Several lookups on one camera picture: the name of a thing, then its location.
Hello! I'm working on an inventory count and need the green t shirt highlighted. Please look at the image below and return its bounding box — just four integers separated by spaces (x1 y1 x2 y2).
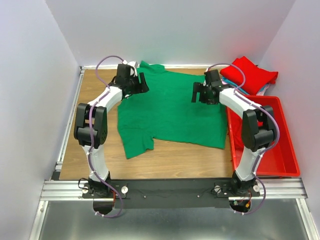
117 61 227 159

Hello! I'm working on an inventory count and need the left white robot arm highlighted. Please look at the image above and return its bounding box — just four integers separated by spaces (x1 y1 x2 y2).
73 60 149 198

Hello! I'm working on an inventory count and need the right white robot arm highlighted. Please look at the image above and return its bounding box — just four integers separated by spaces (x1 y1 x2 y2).
191 69 280 196

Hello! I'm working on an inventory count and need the blue folded t shirt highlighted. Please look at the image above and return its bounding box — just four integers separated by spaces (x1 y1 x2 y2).
221 77 249 95

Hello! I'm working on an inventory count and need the red folded t shirt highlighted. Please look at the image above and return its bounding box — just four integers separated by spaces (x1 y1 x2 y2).
220 56 279 95

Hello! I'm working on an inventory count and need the pink folded t shirt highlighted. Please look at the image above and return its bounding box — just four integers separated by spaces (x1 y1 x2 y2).
256 84 271 96

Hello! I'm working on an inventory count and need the red plastic bin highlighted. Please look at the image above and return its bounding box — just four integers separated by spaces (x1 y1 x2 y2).
225 95 301 177

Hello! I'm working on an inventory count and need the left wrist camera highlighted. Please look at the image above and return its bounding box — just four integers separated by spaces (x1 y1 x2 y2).
127 61 138 77

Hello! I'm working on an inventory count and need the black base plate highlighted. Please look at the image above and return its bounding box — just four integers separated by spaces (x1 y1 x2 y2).
78 178 261 216

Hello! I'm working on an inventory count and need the aluminium frame rail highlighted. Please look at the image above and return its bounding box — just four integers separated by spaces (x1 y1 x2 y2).
40 178 308 201

